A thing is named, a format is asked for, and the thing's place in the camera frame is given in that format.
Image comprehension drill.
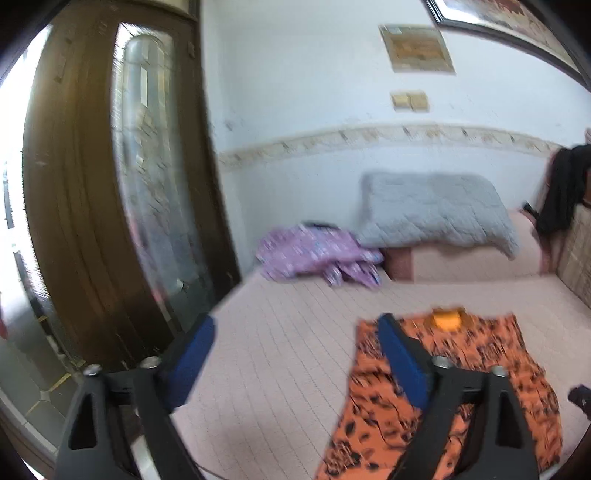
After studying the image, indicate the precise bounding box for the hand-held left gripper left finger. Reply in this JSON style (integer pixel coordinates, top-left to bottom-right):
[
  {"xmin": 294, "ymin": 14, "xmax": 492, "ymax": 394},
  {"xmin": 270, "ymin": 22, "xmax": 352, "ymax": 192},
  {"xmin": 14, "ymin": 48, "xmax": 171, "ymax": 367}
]
[{"xmin": 54, "ymin": 313, "xmax": 218, "ymax": 480}]

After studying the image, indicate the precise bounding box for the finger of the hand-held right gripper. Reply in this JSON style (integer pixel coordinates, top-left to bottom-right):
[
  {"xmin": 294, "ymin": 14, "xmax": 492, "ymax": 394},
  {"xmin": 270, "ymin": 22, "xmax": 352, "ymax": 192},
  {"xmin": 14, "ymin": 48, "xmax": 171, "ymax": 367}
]
[{"xmin": 568, "ymin": 387, "xmax": 591, "ymax": 422}]

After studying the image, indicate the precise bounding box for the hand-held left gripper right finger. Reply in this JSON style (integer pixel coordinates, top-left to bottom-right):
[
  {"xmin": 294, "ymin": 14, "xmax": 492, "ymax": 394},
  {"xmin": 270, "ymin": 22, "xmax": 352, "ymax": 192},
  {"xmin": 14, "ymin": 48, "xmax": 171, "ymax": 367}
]
[{"xmin": 376, "ymin": 314, "xmax": 541, "ymax": 480}]

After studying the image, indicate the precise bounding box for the orange black floral garment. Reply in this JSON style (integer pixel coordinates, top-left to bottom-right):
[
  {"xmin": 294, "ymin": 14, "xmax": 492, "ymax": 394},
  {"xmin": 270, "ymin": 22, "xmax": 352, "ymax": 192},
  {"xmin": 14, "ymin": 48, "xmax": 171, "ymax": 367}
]
[{"xmin": 314, "ymin": 310, "xmax": 564, "ymax": 480}]

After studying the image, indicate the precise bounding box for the pink quilted bed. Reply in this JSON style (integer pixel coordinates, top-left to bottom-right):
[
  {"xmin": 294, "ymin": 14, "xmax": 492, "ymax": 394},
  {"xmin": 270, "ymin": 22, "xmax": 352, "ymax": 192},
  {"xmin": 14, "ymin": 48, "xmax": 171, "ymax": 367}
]
[{"xmin": 171, "ymin": 272, "xmax": 591, "ymax": 480}]

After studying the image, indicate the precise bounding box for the striped beige pillow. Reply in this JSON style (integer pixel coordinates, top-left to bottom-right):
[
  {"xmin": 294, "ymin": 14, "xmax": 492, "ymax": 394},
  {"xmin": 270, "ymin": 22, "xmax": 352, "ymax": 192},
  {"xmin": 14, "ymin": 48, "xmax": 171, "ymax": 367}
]
[{"xmin": 554, "ymin": 198, "xmax": 591, "ymax": 310}]

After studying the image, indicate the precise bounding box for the purple printed garment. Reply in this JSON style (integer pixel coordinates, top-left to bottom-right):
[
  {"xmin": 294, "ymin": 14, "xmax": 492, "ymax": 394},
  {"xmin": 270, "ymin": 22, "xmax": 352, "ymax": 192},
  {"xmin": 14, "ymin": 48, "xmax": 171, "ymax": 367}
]
[{"xmin": 255, "ymin": 224, "xmax": 384, "ymax": 288}]

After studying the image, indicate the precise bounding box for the grey quilted blanket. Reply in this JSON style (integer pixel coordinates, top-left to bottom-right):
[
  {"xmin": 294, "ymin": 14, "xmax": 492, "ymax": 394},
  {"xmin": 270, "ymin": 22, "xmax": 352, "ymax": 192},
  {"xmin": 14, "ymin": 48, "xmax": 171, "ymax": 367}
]
[{"xmin": 358, "ymin": 172, "xmax": 522, "ymax": 260}]

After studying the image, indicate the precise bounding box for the brown wooden glass door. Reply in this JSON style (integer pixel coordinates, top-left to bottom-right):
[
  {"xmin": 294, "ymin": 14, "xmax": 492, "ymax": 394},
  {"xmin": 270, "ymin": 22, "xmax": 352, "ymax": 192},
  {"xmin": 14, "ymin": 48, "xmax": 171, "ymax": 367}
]
[{"xmin": 21, "ymin": 0, "xmax": 243, "ymax": 370}]

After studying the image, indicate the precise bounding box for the black hanging cloth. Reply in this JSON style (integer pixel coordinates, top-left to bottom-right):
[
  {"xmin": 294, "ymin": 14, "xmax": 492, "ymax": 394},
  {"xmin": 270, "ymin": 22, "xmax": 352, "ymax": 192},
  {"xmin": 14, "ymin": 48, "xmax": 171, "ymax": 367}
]
[{"xmin": 536, "ymin": 144, "xmax": 591, "ymax": 236}]

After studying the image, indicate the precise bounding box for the large framed picture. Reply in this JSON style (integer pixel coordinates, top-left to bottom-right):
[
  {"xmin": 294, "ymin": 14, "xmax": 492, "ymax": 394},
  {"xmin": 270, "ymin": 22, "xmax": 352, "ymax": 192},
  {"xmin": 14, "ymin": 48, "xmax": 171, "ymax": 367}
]
[{"xmin": 422, "ymin": 0, "xmax": 585, "ymax": 84}]

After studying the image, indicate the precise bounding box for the beige wall switch plate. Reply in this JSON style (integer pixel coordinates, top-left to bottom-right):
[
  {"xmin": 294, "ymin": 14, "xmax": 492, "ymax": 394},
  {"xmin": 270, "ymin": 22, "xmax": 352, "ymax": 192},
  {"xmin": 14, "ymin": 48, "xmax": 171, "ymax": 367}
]
[{"xmin": 390, "ymin": 91, "xmax": 431, "ymax": 112}]

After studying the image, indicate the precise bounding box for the small wall picture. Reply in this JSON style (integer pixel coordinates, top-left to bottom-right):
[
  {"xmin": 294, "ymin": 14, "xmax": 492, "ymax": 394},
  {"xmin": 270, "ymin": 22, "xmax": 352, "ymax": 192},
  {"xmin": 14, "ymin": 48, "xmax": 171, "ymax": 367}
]
[{"xmin": 379, "ymin": 24, "xmax": 456, "ymax": 75}]

